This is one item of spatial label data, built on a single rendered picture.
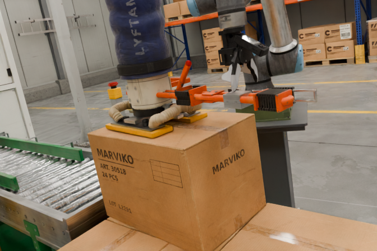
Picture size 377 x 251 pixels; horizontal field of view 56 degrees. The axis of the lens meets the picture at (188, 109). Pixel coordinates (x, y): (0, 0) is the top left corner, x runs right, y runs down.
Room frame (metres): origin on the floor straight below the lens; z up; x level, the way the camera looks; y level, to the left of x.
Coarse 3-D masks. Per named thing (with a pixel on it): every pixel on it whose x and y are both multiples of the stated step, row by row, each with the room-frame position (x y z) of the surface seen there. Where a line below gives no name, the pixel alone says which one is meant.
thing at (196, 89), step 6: (174, 90) 1.26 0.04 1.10; (180, 90) 1.27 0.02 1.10; (186, 90) 1.27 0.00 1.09; (192, 90) 1.20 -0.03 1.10; (198, 90) 1.22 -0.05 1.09; (204, 90) 1.24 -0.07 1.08; (180, 96) 1.24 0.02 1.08; (186, 96) 1.21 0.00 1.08; (192, 96) 1.20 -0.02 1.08; (180, 102) 1.23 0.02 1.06; (186, 102) 1.20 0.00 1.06; (192, 102) 1.20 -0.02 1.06; (198, 102) 1.21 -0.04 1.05
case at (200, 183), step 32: (192, 128) 1.27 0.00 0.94; (224, 128) 1.20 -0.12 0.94; (96, 160) 1.46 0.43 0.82; (128, 160) 1.29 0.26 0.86; (160, 160) 1.15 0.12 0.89; (192, 160) 1.07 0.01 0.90; (224, 160) 1.18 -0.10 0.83; (256, 160) 1.31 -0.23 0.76; (128, 192) 1.32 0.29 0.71; (160, 192) 1.17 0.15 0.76; (192, 192) 1.05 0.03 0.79; (224, 192) 1.16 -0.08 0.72; (256, 192) 1.29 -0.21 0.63; (128, 224) 1.36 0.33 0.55; (160, 224) 1.20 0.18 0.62; (192, 224) 1.07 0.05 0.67; (224, 224) 1.14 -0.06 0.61
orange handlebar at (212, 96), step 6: (174, 78) 1.70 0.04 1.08; (186, 78) 1.62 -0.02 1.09; (174, 84) 1.57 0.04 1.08; (168, 90) 1.37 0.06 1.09; (216, 90) 1.19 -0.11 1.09; (222, 90) 1.17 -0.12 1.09; (162, 96) 1.33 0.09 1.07; (168, 96) 1.30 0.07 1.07; (174, 96) 1.28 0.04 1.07; (198, 96) 1.18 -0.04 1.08; (204, 96) 1.16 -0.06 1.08; (210, 96) 1.14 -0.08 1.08; (216, 96) 1.12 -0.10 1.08; (222, 96) 1.10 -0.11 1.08; (246, 96) 1.03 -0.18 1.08; (252, 96) 1.02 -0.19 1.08; (288, 96) 0.95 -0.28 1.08; (204, 102) 1.16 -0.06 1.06; (210, 102) 1.14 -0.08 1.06; (246, 102) 1.03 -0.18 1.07; (252, 102) 1.01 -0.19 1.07; (282, 102) 0.94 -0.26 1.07; (288, 102) 0.93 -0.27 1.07
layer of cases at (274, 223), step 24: (264, 216) 1.25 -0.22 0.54; (288, 216) 1.22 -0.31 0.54; (312, 216) 1.19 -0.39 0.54; (72, 240) 1.32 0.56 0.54; (96, 240) 1.29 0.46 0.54; (120, 240) 1.26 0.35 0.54; (144, 240) 1.23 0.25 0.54; (240, 240) 1.12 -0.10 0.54; (264, 240) 1.10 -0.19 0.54; (288, 240) 1.08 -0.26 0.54; (312, 240) 1.05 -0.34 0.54; (336, 240) 1.03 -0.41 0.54; (360, 240) 1.01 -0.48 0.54
